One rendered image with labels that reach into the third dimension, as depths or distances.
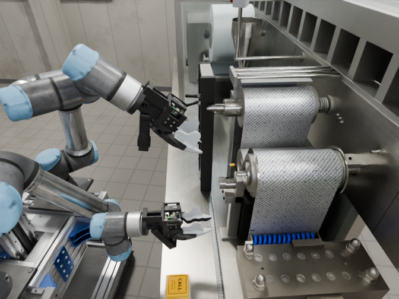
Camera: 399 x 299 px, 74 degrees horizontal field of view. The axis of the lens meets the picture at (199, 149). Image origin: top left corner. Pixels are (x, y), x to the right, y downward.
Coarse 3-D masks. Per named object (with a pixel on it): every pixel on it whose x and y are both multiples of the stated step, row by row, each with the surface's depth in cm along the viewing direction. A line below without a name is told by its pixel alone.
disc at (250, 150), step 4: (252, 148) 78; (248, 152) 82; (252, 152) 77; (256, 156) 74; (256, 160) 73; (256, 164) 73; (256, 168) 73; (256, 172) 73; (256, 176) 73; (256, 180) 73; (256, 184) 73; (256, 188) 73; (252, 192) 78; (256, 192) 74; (252, 196) 78
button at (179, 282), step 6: (168, 276) 87; (174, 276) 87; (180, 276) 87; (186, 276) 87; (168, 282) 85; (174, 282) 85; (180, 282) 85; (186, 282) 85; (168, 288) 84; (174, 288) 84; (180, 288) 84; (186, 288) 84; (168, 294) 83; (174, 294) 83; (180, 294) 83; (186, 294) 83
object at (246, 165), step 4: (244, 160) 80; (244, 164) 79; (248, 164) 76; (244, 168) 80; (248, 168) 76; (248, 172) 75; (244, 176) 80; (248, 176) 76; (244, 180) 80; (248, 180) 76; (248, 184) 77
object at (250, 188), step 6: (246, 156) 80; (252, 156) 76; (252, 162) 75; (252, 168) 74; (342, 168) 75; (252, 174) 74; (342, 174) 75; (252, 180) 74; (246, 186) 81; (252, 186) 75
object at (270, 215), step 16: (256, 208) 80; (272, 208) 80; (288, 208) 80; (304, 208) 81; (320, 208) 81; (256, 224) 84; (272, 224) 85; (288, 224) 85; (304, 224) 86; (320, 224) 86
